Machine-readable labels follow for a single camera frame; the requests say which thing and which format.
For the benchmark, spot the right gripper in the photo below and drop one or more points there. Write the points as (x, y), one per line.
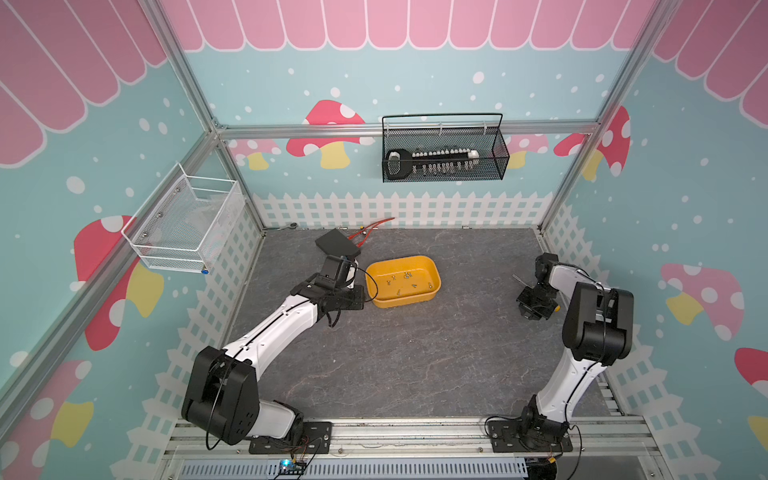
(524, 306)

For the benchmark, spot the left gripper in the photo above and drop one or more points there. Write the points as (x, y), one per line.
(358, 301)

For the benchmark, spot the yellow plastic storage box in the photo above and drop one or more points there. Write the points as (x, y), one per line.
(402, 281)

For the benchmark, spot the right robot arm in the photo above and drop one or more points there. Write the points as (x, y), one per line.
(596, 332)

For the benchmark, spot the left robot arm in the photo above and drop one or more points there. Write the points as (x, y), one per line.
(222, 396)

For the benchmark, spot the black flat box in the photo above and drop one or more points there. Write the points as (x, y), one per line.
(335, 243)

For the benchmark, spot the yellow black screwdriver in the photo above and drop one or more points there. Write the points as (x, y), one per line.
(521, 281)

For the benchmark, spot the socket wrench set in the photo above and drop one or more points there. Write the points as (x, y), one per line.
(400, 164)

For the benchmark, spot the green circuit board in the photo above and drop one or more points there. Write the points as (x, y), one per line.
(290, 467)

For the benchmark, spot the red handled pliers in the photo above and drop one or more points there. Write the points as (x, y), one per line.
(360, 237)

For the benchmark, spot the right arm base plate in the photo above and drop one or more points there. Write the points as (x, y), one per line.
(506, 436)

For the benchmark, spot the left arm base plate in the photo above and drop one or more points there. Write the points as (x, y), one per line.
(307, 438)

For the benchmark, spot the black wire mesh basket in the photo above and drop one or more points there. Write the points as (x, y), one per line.
(443, 147)

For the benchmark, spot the aluminium front rail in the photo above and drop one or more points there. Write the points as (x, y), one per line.
(428, 448)

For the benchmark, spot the white wire basket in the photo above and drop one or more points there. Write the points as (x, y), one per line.
(186, 224)

